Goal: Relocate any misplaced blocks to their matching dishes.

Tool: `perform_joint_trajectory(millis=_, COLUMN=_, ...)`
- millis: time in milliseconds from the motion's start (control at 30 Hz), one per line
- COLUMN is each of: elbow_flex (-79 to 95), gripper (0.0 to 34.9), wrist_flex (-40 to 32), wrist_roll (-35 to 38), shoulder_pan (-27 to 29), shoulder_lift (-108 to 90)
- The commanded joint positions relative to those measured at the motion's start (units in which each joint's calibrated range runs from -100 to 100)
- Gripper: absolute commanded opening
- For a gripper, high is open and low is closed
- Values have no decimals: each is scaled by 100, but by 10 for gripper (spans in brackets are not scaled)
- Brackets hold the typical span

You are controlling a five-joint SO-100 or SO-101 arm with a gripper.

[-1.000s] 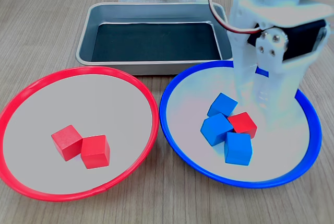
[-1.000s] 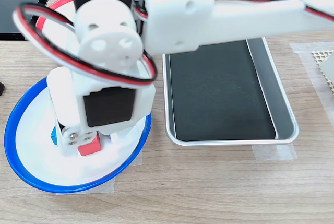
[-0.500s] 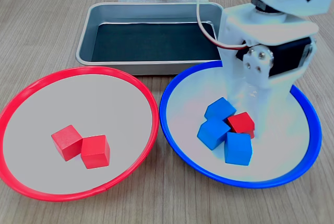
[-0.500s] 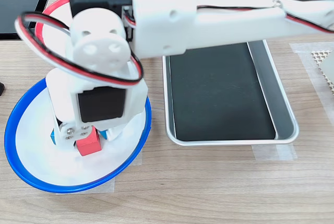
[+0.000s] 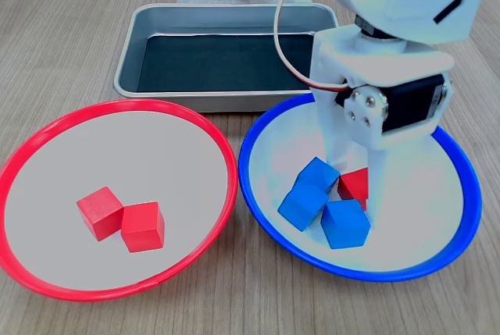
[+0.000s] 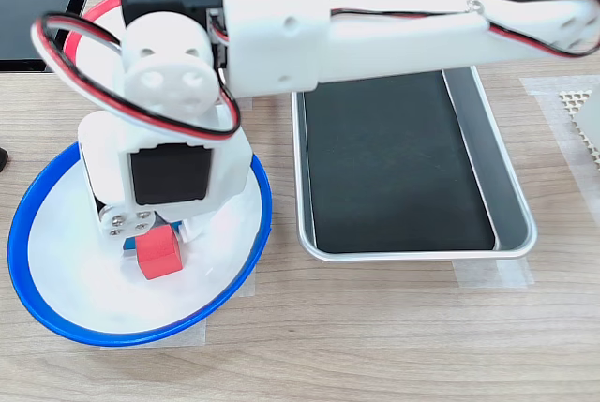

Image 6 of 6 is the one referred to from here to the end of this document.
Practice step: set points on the black mat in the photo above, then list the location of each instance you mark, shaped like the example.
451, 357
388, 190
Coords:
389, 163

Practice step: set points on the translucent tape piece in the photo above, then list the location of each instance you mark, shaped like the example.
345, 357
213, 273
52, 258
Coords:
244, 104
248, 287
187, 334
492, 273

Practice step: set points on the black glossy panel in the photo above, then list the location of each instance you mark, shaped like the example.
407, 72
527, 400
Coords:
28, 13

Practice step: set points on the red cube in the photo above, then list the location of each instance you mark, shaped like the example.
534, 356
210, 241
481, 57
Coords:
159, 252

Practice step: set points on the steel tray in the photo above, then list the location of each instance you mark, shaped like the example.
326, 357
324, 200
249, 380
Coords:
497, 177

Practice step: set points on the small black object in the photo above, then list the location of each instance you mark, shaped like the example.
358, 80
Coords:
3, 160

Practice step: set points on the pale translucent sheet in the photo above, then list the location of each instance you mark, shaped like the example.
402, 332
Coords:
548, 88

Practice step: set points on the pale perforated plate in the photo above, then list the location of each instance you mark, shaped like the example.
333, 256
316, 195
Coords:
569, 103

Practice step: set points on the blue-rimmed white plate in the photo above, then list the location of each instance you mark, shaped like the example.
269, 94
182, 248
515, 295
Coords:
70, 289

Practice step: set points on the red-rimmed white plate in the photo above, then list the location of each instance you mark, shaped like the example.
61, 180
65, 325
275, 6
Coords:
70, 48

